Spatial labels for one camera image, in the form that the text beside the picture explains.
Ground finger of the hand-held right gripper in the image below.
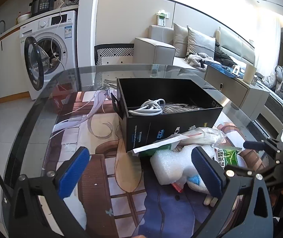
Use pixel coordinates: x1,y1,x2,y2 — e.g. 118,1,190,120
243,139,283,154
227,159,283,179

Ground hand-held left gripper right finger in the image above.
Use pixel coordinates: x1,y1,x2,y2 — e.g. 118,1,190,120
191,146,274,238

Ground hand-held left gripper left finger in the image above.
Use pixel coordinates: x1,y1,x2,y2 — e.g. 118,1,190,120
4,146,91,238

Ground white packets zip bag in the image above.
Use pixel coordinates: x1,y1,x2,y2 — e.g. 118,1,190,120
181,127,227,145

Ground black cardboard box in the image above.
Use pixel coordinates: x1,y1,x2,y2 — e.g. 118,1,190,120
112,78,224,153

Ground white plush toy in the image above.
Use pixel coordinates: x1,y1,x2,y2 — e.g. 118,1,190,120
179,171,219,206

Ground green packet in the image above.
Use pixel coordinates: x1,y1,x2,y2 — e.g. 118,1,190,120
215,146,242,170

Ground white foam wrap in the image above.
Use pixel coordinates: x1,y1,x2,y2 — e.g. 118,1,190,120
150,144,219,185

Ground printed table mat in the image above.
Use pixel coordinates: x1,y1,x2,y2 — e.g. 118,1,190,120
50,89,276,238

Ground beige side cabinet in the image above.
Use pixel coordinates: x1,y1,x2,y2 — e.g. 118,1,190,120
204,63,271,122

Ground red box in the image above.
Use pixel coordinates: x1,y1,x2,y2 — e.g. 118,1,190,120
52,95,69,114

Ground clear packets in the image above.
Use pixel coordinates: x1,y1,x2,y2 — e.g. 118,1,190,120
163,102,204,113

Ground white cup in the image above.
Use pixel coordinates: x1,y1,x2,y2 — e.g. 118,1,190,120
243,63,257,85

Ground blue flat package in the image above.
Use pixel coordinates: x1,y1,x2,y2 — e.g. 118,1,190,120
206,61,246,77

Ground black jacket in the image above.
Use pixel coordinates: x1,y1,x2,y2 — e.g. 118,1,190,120
213,42,235,66

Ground grey furry cloth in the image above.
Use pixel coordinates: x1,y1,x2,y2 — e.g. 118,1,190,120
186,53,213,71

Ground grey pillow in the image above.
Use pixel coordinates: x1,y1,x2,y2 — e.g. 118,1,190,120
186,25,216,57

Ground chair with patterned cushion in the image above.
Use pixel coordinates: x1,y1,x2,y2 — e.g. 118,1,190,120
94,44,134,66

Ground white washing machine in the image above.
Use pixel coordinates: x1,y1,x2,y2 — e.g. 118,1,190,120
20,10,79,101

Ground beige pillow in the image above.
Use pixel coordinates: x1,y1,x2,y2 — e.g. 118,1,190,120
173,23,189,59

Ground white kitchen counter cabinet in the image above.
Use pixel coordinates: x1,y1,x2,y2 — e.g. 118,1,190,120
0,26,30,102

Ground beige sofa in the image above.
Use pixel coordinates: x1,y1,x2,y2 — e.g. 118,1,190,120
134,25,256,80

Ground white bowl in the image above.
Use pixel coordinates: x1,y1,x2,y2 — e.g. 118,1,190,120
17,13,31,24

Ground black pressure cooker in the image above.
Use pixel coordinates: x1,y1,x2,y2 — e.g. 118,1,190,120
29,0,58,17

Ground white coiled cable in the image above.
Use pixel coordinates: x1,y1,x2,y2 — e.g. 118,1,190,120
128,99,167,116

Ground white power cable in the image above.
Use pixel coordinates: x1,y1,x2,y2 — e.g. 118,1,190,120
50,0,66,71

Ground white wall panel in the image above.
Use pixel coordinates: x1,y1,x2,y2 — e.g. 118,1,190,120
156,10,170,27

